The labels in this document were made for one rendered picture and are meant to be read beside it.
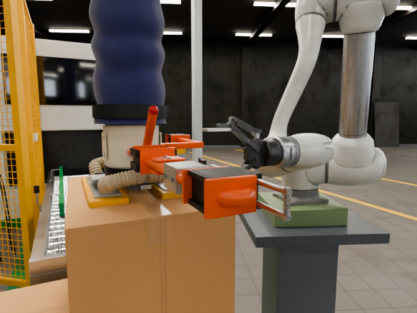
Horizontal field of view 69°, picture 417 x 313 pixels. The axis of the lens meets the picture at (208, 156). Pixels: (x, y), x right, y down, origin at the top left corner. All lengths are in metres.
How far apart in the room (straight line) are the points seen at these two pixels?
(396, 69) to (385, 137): 2.72
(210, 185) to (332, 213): 0.97
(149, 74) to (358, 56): 0.72
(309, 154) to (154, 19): 0.58
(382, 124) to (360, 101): 12.64
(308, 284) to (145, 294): 0.81
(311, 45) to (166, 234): 0.75
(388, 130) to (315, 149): 13.11
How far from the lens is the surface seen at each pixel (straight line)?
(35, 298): 1.32
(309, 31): 1.13
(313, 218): 1.27
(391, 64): 14.42
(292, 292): 1.41
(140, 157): 0.70
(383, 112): 13.97
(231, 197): 0.37
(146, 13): 0.94
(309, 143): 0.91
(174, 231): 0.74
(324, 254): 1.38
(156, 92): 0.91
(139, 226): 0.72
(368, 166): 1.30
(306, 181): 1.31
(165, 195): 0.86
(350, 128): 1.27
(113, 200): 0.83
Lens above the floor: 1.17
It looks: 7 degrees down
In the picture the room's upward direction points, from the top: straight up
